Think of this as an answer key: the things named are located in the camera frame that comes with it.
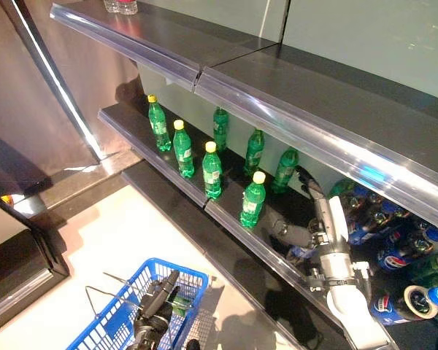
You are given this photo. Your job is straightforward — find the black low cabinet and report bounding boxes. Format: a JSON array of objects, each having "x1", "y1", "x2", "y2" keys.
[{"x1": 0, "y1": 189, "x2": 71, "y2": 338}]

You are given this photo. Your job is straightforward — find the green soda bottle yellow cap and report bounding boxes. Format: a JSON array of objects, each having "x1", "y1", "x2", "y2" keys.
[
  {"x1": 147, "y1": 93, "x2": 172, "y2": 152},
  {"x1": 270, "y1": 147, "x2": 300, "y2": 194},
  {"x1": 212, "y1": 106, "x2": 230, "y2": 152},
  {"x1": 239, "y1": 171, "x2": 267, "y2": 230},
  {"x1": 243, "y1": 128, "x2": 266, "y2": 177},
  {"x1": 172, "y1": 119, "x2": 196, "y2": 179},
  {"x1": 328, "y1": 178, "x2": 357, "y2": 200},
  {"x1": 201, "y1": 141, "x2": 224, "y2": 201}
]

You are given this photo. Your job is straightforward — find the clear bottle red label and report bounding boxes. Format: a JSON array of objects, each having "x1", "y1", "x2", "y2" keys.
[{"x1": 116, "y1": 0, "x2": 139, "y2": 16}]

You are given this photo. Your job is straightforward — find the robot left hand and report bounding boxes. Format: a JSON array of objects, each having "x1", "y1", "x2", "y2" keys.
[{"x1": 137, "y1": 269, "x2": 183, "y2": 330}]

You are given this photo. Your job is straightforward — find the black shelf base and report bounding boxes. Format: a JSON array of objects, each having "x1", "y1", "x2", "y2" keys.
[{"x1": 120, "y1": 160, "x2": 351, "y2": 350}]

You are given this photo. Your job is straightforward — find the stainless steel cabinet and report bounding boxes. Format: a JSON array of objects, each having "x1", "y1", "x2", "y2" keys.
[{"x1": 0, "y1": 0, "x2": 144, "y2": 190}]

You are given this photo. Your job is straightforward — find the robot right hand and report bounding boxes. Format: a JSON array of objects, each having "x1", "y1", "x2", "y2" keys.
[{"x1": 268, "y1": 166, "x2": 352, "y2": 257}]

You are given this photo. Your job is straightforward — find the blue plastic shopping basket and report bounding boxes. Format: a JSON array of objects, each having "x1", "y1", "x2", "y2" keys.
[{"x1": 65, "y1": 257, "x2": 210, "y2": 350}]

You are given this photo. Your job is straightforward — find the green bottle in basket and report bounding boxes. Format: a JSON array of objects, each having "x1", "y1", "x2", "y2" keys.
[{"x1": 171, "y1": 295, "x2": 194, "y2": 311}]

